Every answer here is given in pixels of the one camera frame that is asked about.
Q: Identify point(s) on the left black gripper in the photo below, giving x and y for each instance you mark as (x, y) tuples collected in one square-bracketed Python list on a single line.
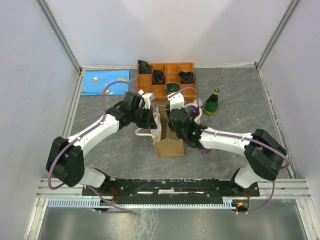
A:
[(150, 123)]

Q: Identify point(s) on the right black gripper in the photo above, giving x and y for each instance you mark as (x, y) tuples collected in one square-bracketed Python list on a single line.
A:
[(169, 120)]

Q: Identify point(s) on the purple fanta can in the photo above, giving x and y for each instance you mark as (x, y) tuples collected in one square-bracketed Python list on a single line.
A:
[(194, 108), (204, 150)]

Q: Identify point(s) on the green bottle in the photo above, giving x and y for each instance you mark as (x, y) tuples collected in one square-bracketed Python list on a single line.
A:
[(212, 103)]

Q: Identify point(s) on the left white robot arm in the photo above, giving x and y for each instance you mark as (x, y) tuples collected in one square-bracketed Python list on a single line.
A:
[(66, 156)]

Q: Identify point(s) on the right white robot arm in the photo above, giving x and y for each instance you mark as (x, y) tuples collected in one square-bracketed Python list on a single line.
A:
[(265, 156)]

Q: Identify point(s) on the rolled dark tie front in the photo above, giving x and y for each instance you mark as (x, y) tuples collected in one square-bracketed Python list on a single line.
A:
[(171, 88)]

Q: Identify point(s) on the rolled dark tie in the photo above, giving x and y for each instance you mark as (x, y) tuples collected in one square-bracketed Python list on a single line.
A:
[(158, 77), (187, 77), (171, 88)]

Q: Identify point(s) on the rolled dark tie right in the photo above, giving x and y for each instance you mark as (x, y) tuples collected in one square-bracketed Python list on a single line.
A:
[(187, 77)]

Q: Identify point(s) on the rolled dark tie middle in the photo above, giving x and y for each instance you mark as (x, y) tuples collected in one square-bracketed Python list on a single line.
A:
[(158, 77)]

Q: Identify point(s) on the orange wooden divided tray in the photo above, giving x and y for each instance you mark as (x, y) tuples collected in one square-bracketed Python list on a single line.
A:
[(171, 73)]

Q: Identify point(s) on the rolled dark tie corner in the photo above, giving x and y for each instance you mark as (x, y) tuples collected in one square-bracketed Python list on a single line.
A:
[(144, 68)]

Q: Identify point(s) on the blue patterned cloth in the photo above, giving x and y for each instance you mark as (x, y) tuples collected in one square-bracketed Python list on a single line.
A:
[(94, 82)]

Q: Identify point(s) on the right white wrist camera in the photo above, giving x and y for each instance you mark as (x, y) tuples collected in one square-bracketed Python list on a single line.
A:
[(176, 101)]

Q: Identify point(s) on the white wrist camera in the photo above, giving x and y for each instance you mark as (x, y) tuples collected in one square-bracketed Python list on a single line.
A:
[(146, 99), (176, 101)]

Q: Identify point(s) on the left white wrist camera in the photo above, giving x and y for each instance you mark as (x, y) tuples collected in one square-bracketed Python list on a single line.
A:
[(146, 99)]

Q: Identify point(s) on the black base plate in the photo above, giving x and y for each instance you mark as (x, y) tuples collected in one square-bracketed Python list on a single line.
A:
[(121, 187)]

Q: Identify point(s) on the blue slotted cable duct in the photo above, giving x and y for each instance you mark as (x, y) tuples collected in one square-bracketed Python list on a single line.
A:
[(164, 201)]

